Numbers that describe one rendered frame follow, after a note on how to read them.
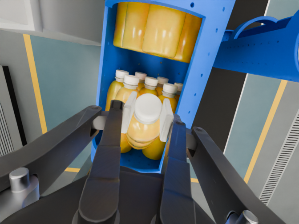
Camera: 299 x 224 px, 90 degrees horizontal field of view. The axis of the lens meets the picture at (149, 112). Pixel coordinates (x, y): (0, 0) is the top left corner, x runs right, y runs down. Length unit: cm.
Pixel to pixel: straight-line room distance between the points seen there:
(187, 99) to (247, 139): 174
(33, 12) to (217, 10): 53
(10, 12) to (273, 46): 82
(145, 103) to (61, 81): 163
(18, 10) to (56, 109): 140
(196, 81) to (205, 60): 4
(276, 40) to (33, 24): 79
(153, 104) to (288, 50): 53
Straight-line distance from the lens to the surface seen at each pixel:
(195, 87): 34
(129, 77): 39
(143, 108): 20
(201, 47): 32
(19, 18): 64
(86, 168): 125
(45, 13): 73
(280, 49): 69
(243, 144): 206
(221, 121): 163
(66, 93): 182
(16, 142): 220
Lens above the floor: 152
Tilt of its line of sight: 70 degrees down
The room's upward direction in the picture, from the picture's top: 174 degrees counter-clockwise
